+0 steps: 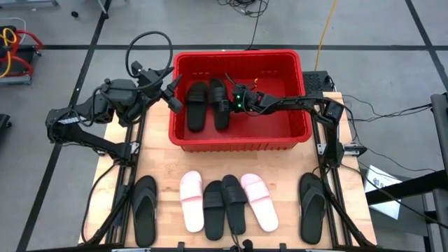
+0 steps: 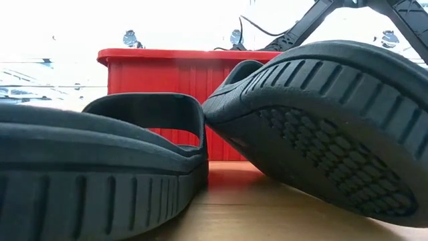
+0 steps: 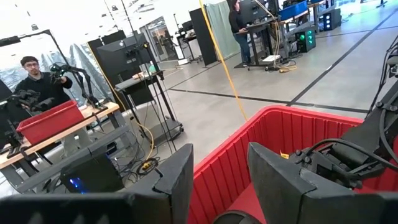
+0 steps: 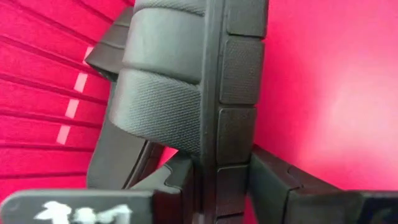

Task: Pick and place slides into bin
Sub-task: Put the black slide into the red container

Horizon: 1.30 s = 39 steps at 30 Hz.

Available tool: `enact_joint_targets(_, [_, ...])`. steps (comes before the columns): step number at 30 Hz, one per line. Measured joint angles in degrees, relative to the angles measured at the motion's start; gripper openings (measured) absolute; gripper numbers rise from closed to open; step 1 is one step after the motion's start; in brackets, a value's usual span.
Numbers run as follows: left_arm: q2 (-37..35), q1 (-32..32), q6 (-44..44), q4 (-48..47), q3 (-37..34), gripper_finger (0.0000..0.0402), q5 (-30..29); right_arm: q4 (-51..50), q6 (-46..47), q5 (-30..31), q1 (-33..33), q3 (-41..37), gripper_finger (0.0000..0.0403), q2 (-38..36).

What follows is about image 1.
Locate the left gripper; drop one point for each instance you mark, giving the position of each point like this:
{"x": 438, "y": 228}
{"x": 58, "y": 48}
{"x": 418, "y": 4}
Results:
{"x": 151, "y": 84}

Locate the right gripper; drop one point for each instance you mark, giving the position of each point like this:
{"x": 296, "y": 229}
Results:
{"x": 249, "y": 101}

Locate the black slide sandal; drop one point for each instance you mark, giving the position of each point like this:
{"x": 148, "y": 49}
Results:
{"x": 196, "y": 115}
{"x": 220, "y": 119}
{"x": 213, "y": 224}
{"x": 235, "y": 217}

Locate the red plastic bin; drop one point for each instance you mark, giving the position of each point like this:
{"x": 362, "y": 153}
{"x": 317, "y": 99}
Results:
{"x": 266, "y": 129}

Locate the pink slide sandal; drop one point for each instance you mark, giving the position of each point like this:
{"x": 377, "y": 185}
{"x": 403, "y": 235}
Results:
{"x": 192, "y": 213}
{"x": 262, "y": 210}

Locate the black flip-flop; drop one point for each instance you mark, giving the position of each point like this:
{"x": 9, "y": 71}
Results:
{"x": 312, "y": 224}
{"x": 144, "y": 224}

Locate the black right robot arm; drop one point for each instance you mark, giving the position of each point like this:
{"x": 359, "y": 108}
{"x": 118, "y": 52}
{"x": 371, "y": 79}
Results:
{"x": 297, "y": 102}

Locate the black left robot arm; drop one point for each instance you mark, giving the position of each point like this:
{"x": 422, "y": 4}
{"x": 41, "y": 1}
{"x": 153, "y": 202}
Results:
{"x": 87, "y": 140}

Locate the black vented box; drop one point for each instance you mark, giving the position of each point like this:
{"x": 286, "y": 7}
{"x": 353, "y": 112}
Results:
{"x": 315, "y": 82}

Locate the black stand leg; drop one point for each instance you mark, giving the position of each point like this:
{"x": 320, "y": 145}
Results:
{"x": 104, "y": 12}

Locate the small black disc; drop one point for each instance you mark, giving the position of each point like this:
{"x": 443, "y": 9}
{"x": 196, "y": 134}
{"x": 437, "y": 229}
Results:
{"x": 74, "y": 14}

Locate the small black clamp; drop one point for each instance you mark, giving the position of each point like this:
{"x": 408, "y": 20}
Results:
{"x": 283, "y": 247}
{"x": 181, "y": 246}

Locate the grey metal stand foot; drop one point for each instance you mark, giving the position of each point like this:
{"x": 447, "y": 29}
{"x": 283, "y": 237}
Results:
{"x": 35, "y": 3}

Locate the white paper sheet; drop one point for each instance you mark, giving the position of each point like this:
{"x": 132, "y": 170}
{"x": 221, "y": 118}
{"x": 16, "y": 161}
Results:
{"x": 379, "y": 180}

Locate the black caster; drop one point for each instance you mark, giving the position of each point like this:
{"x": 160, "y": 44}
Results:
{"x": 4, "y": 120}

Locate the black beam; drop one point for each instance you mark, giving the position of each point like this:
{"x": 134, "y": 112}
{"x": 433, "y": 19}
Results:
{"x": 413, "y": 187}

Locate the black aluminium frame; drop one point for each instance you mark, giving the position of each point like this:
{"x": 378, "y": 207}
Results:
{"x": 124, "y": 210}
{"x": 351, "y": 224}

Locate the red frame cart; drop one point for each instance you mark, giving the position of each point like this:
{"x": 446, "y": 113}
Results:
{"x": 15, "y": 80}

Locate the grey post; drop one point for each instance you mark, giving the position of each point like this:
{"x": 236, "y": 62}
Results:
{"x": 440, "y": 140}

